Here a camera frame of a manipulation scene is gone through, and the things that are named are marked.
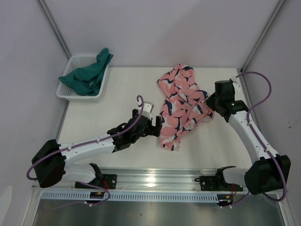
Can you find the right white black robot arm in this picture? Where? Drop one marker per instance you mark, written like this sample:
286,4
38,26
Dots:
269,170

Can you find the aluminium frame post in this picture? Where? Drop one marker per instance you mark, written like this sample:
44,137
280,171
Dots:
275,14
54,27

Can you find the pink shark print shorts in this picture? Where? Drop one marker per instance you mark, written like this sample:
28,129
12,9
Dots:
184,106

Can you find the white perforated cable tray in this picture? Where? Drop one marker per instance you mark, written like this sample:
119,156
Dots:
131,196

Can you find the green shorts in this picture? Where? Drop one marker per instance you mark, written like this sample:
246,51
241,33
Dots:
86,81

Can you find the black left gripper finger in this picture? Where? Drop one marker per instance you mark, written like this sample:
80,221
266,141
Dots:
156,129
135,115

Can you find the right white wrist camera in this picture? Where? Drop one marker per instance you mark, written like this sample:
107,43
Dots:
236,83

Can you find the left aluminium frame post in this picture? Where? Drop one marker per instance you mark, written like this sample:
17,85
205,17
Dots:
54,27

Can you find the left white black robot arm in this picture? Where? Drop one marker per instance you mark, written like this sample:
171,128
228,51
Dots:
55,162

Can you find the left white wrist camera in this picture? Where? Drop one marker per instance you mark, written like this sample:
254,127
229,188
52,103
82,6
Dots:
146,110

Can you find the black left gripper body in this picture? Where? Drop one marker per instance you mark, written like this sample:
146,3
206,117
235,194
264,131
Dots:
147,130

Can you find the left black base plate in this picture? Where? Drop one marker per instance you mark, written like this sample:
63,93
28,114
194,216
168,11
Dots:
108,181

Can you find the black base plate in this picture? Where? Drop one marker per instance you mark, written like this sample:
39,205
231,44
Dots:
216,183
108,181

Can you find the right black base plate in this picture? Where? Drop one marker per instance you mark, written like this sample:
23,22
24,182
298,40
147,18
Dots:
216,183

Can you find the right aluminium frame post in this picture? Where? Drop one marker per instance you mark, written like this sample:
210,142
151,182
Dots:
275,14

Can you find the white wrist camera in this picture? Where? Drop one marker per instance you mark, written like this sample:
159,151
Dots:
146,110
236,83

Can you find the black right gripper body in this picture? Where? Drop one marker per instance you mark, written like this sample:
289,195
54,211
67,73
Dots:
215,107

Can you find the aluminium mounting rail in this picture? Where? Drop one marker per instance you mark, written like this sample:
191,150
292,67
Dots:
129,179

